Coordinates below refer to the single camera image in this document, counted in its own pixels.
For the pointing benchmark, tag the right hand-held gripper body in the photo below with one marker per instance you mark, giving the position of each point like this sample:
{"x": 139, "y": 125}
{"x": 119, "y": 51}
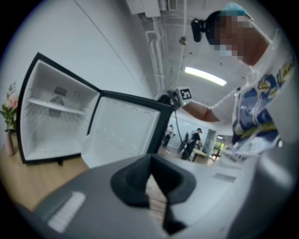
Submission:
{"x": 185, "y": 94}

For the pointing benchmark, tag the long ceiling light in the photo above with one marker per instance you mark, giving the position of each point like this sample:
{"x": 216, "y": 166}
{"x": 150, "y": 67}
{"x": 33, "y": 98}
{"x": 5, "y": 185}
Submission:
{"x": 205, "y": 75}

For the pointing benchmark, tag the hanging brass fitting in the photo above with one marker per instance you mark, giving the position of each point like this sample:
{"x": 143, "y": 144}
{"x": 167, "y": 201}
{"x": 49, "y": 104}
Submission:
{"x": 183, "y": 40}

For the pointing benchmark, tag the person's right forearm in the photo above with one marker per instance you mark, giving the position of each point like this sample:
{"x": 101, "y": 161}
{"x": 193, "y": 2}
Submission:
{"x": 201, "y": 112}

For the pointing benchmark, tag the black fridge door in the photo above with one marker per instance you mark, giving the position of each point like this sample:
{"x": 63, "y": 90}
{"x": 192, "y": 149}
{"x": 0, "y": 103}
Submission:
{"x": 123, "y": 126}

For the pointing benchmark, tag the person's head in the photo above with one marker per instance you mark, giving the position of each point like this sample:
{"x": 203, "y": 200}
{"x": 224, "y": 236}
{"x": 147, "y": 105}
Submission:
{"x": 243, "y": 39}

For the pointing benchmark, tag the teal cap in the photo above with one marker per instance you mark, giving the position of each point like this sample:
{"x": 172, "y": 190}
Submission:
{"x": 234, "y": 9}

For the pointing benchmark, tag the white printed hoodie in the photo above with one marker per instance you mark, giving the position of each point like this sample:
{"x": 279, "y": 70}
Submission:
{"x": 254, "y": 105}

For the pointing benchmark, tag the low wooden bench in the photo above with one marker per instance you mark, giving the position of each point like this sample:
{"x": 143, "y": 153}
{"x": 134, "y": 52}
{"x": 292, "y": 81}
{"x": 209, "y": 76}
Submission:
{"x": 200, "y": 154}

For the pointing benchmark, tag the pink vase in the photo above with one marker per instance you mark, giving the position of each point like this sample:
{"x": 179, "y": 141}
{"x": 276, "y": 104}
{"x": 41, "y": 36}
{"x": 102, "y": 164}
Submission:
{"x": 9, "y": 144}

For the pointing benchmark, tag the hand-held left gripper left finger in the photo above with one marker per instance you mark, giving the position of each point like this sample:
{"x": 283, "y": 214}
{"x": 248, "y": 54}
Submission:
{"x": 130, "y": 186}

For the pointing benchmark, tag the white fridge shelf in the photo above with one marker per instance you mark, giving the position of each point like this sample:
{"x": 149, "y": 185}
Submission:
{"x": 58, "y": 107}

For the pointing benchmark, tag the white ceiling pipes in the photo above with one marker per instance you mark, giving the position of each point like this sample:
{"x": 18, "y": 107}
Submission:
{"x": 156, "y": 53}

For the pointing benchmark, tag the white ceiling air conditioner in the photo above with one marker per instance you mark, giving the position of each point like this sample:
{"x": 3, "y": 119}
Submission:
{"x": 151, "y": 7}

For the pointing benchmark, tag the black mini fridge cabinet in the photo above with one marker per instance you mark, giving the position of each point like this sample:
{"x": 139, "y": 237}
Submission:
{"x": 58, "y": 130}

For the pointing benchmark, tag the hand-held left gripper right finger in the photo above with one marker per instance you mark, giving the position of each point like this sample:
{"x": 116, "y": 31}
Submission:
{"x": 177, "y": 184}

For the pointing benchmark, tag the black head camera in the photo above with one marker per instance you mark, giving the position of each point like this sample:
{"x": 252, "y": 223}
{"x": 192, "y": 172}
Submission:
{"x": 198, "y": 29}

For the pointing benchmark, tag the pink artificial flowers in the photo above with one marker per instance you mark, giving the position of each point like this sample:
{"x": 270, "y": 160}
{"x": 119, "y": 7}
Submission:
{"x": 10, "y": 105}

